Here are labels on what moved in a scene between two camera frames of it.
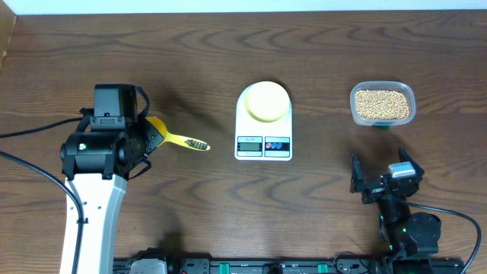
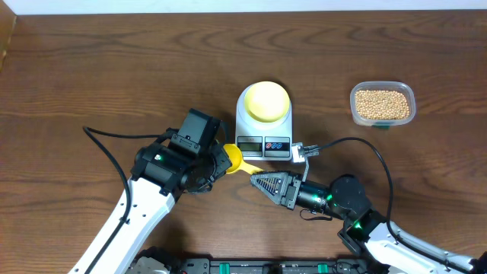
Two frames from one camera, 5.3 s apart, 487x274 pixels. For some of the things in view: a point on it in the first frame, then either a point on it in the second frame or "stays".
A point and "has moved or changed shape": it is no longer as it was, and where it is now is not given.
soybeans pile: (381, 104) stays
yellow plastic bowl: (267, 101) stays
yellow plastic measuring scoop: (178, 139) has moved or changed shape
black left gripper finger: (154, 137) -> (221, 160)
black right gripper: (357, 182) -> (279, 197)
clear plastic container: (382, 103) stays
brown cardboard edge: (7, 20) stays
